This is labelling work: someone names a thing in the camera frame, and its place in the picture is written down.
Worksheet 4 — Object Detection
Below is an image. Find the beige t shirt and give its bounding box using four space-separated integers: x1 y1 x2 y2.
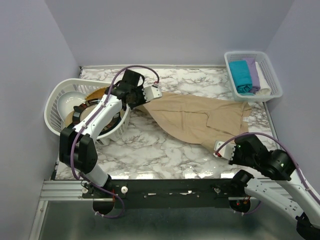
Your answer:
137 92 252 153

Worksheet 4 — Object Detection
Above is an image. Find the white rectangular plastic basket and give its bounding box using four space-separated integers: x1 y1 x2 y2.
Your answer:
224 50 283 102

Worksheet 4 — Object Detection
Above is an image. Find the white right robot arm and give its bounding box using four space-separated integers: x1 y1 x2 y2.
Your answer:
230 133 320 240

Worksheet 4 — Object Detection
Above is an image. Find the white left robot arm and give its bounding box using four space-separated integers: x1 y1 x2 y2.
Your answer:
59 66 162 198

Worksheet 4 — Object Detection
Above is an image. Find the woven tan placemat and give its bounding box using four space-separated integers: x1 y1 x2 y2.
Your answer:
85 86 109 101

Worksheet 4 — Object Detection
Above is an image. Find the striped rim ceramic plate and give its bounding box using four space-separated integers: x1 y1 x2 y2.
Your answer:
64 98 122 136

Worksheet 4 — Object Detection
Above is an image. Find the white bowl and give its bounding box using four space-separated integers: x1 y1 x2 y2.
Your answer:
57 91 86 121

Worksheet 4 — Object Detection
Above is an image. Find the white rolled t shirt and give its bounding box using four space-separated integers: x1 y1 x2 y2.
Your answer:
255 62 271 96

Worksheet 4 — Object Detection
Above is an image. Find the purple rolled t shirt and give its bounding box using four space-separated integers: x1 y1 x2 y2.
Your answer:
244 58 261 94

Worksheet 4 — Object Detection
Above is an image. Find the white round dish basket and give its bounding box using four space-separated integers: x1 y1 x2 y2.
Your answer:
44 78 131 147

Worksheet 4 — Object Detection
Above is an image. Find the teal rolled t shirt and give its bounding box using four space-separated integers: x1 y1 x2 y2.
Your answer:
229 60 253 95

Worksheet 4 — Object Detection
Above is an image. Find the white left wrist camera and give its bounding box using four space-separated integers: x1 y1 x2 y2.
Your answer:
142 86 163 103

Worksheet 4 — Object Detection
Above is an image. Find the aluminium frame rail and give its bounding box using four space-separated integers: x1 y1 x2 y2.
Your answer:
39 178 292 201

